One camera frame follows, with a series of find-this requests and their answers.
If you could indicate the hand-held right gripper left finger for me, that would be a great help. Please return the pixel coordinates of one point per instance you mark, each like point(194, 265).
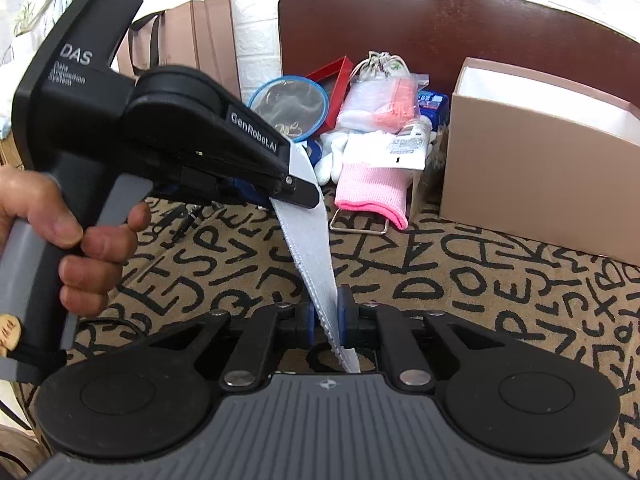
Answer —
point(310, 322)

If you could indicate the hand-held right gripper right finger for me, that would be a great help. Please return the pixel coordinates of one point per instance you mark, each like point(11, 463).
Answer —
point(343, 320)

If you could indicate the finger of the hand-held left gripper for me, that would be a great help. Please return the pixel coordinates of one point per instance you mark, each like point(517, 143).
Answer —
point(302, 198)
point(247, 194)

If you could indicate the white insole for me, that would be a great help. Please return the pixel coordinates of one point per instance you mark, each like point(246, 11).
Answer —
point(312, 260)

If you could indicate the pink cardboard box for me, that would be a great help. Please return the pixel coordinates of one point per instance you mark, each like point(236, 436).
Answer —
point(525, 180)

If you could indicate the person's left hand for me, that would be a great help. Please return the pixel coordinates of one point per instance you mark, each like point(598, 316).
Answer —
point(40, 205)

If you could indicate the white glove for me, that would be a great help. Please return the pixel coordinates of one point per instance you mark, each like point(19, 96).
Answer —
point(332, 160)

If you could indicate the small black clip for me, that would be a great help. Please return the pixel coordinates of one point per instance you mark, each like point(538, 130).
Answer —
point(187, 221)

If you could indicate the pink knit glove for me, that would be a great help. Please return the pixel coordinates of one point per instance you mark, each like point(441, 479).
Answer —
point(370, 185)

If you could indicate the round blue-rimmed clear lid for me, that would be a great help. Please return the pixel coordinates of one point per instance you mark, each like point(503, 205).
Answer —
point(290, 102)

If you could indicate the red box lid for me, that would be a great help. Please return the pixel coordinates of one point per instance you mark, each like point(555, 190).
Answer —
point(343, 95)

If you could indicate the clear plastic bag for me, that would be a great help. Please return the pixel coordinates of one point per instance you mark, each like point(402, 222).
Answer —
point(375, 105)

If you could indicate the pink paper bag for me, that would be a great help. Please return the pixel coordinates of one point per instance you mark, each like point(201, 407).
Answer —
point(210, 40)

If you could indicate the white printed tube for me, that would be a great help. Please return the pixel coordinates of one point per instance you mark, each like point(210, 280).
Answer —
point(423, 132)

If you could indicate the letter print mat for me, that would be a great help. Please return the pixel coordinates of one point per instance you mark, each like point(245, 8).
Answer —
point(500, 300)

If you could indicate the blue packet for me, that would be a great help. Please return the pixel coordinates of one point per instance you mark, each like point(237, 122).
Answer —
point(433, 105)

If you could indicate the dark brown wooden headboard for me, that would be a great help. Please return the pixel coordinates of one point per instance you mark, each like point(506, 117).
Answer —
point(450, 25)

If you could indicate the round wooden tag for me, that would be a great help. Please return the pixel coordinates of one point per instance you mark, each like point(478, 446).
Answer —
point(7, 334)

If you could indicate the brown paper bag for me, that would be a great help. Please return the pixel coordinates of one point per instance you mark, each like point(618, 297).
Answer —
point(22, 452)

